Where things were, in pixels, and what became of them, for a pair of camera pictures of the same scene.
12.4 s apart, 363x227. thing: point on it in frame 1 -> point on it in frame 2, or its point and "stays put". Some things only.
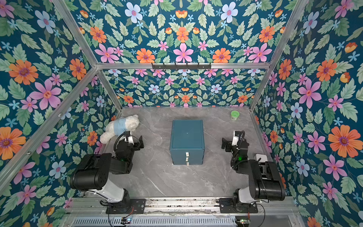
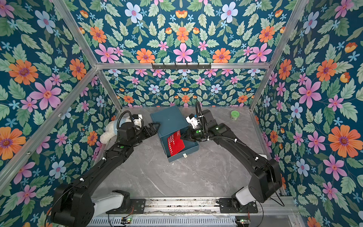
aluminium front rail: x=98 y=205 stays put
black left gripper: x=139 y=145 -> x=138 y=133
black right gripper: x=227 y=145 -> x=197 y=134
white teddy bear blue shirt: x=118 y=126 stays put
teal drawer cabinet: x=187 y=144 -> x=170 y=120
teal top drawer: x=187 y=152 -> x=175 y=147
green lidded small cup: x=234 y=114 stays put
